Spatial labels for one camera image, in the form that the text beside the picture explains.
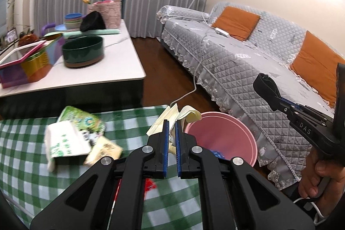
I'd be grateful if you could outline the white cable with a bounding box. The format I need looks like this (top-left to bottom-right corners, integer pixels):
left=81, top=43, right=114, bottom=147
left=292, top=196, right=332, bottom=225
left=169, top=12, right=216, bottom=109

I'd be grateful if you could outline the white power strip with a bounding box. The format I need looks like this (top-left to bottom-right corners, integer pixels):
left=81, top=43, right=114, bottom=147
left=213, top=27, right=230, bottom=38

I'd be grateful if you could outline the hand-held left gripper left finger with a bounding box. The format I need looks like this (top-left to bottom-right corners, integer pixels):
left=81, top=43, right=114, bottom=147
left=30, top=119, right=170, bottom=230

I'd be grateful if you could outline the white-top coffee table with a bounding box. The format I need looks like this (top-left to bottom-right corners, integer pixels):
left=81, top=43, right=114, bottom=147
left=0, top=19, right=147, bottom=119

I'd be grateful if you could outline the colourful storage box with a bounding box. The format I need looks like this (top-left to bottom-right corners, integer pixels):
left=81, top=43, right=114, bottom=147
left=0, top=36, right=65, bottom=89

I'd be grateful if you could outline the cream snack packet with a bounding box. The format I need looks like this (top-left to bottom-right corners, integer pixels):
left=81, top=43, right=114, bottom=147
left=83, top=136, right=124, bottom=167

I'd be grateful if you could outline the small photo frame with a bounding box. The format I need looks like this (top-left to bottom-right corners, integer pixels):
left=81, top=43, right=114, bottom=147
left=5, top=29, right=19, bottom=44

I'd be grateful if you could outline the brown teapot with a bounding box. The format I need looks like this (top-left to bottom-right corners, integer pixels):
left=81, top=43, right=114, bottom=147
left=18, top=33, right=38, bottom=47

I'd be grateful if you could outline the pink plastic bin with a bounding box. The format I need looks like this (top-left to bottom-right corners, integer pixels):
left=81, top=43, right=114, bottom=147
left=184, top=111, right=258, bottom=167

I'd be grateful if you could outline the television with grey cover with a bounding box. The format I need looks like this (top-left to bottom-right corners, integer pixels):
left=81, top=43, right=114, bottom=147
left=0, top=0, right=8, bottom=36

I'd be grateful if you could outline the green checked tablecloth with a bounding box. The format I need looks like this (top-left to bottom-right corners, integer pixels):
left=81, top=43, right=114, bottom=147
left=0, top=105, right=211, bottom=230

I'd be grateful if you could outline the green snack packet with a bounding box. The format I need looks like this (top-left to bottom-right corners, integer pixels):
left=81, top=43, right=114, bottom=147
left=56, top=105, right=105, bottom=136

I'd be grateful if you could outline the white tissue packet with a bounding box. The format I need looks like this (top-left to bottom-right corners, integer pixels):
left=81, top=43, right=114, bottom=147
left=44, top=122, right=92, bottom=172

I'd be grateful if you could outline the cream paper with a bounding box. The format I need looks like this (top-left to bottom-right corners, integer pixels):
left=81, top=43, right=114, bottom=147
left=146, top=103, right=202, bottom=155

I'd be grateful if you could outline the black hat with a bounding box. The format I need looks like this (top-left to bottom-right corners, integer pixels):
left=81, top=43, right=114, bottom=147
left=80, top=11, right=106, bottom=32

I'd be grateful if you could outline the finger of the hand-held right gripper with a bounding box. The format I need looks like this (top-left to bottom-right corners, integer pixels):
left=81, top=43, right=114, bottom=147
left=278, top=95, right=335, bottom=120
left=271, top=103, right=302, bottom=117

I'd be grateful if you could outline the dark green round box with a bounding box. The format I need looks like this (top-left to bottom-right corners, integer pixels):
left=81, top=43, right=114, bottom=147
left=62, top=35, right=104, bottom=69

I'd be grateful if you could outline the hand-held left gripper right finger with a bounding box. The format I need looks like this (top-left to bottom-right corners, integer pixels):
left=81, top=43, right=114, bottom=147
left=175, top=121, right=316, bottom=230

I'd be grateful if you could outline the pink quilted basket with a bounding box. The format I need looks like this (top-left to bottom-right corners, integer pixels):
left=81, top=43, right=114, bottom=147
left=87, top=0, right=122, bottom=30

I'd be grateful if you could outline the red wrapper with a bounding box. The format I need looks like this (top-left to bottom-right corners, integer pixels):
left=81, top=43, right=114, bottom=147
left=144, top=179, right=157, bottom=201

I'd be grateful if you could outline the person's right hand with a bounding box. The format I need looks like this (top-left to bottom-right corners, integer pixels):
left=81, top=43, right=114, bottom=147
left=299, top=150, right=345, bottom=217

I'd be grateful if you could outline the blue plastic bag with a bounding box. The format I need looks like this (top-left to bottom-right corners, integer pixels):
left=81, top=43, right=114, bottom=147
left=210, top=149, right=227, bottom=160

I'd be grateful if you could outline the mint green tray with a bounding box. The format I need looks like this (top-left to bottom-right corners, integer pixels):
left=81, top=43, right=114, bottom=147
left=63, top=29, right=120, bottom=39

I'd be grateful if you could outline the orange cushion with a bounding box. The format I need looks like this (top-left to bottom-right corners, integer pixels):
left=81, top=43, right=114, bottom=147
left=212, top=6, right=261, bottom=42
left=290, top=31, right=345, bottom=109

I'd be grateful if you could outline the sofa with grey quilted cover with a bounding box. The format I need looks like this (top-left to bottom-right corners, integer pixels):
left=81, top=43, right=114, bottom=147
left=156, top=1, right=345, bottom=191

